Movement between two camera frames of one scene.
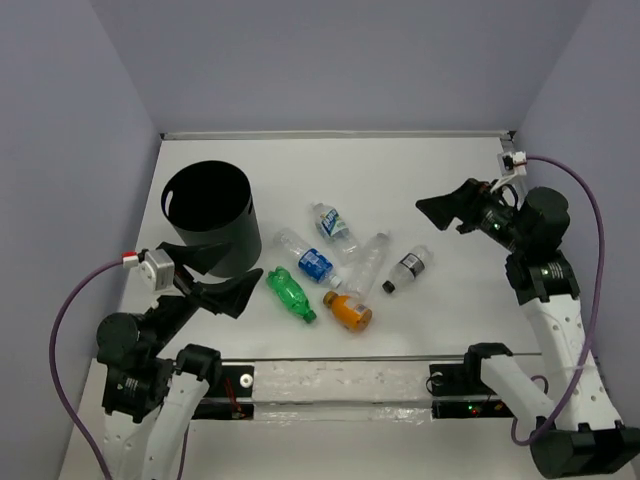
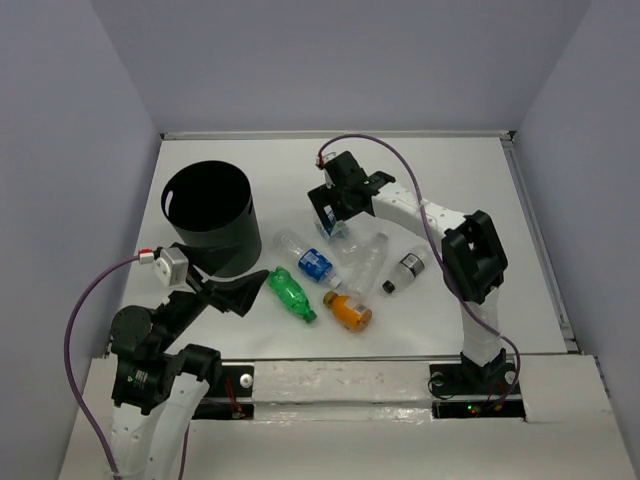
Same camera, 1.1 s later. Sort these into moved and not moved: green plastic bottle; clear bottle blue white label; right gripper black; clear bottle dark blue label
Moved: right gripper black
Not moved: clear bottle dark blue label; clear bottle blue white label; green plastic bottle
